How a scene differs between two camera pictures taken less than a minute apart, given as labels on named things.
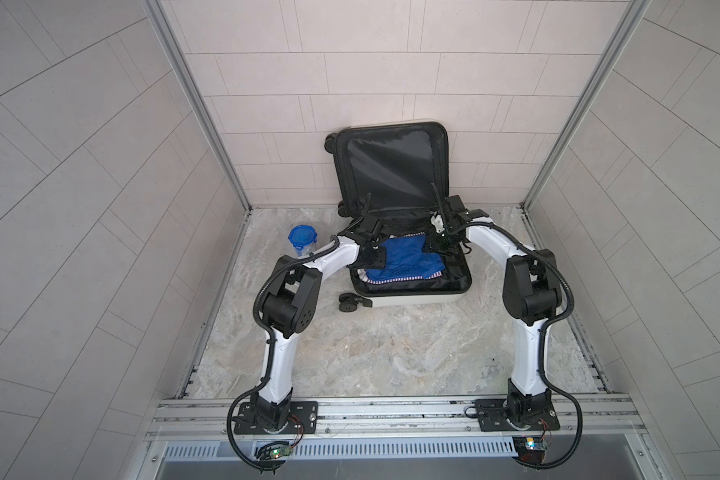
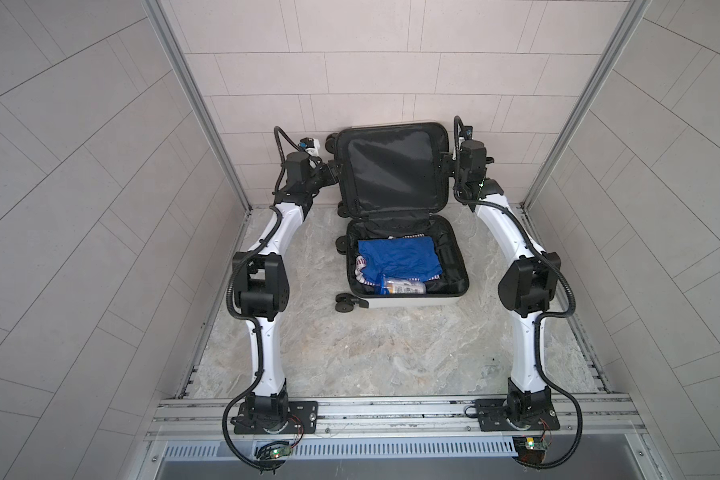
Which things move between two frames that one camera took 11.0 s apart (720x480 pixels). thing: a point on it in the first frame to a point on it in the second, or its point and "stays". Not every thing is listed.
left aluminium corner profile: x=179 y=66 stays
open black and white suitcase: x=405 y=239 stays
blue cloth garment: x=405 y=259 stays
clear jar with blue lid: x=302 y=237 to x=385 y=286
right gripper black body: x=445 y=243 to x=455 y=167
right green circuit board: x=530 y=448 stays
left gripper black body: x=372 y=258 to x=314 y=180
